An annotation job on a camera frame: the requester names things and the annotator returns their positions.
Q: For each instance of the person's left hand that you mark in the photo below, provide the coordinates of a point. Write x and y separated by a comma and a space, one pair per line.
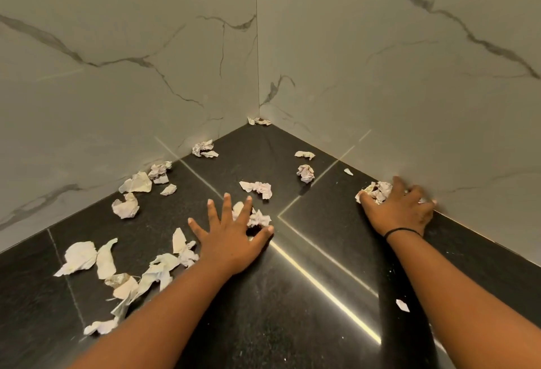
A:
226, 246

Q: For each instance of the person's right hand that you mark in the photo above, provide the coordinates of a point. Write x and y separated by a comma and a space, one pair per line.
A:
399, 212

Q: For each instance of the person's right middle finger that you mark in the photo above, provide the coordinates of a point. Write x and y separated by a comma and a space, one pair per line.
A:
415, 193

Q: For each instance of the person's left middle finger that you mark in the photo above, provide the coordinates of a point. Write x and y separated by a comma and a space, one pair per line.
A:
228, 210

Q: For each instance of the person's right thumb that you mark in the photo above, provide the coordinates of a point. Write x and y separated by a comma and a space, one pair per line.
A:
368, 209

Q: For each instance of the person's left little finger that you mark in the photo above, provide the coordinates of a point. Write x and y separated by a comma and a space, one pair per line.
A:
197, 229

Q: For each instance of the person's left thumb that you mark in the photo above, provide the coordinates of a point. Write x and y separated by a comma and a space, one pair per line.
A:
261, 237

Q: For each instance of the white paper wad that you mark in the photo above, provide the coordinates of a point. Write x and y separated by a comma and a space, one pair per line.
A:
259, 218
382, 189

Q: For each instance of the person's right forearm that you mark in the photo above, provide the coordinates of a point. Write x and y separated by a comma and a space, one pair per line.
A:
456, 301

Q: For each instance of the person's left forearm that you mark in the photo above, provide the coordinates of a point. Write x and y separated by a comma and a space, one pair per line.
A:
160, 318

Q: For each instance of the black wrist band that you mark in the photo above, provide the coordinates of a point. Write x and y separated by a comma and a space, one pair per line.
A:
401, 229

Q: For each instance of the scattered white paper scraps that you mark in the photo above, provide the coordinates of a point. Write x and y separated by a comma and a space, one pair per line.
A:
80, 256

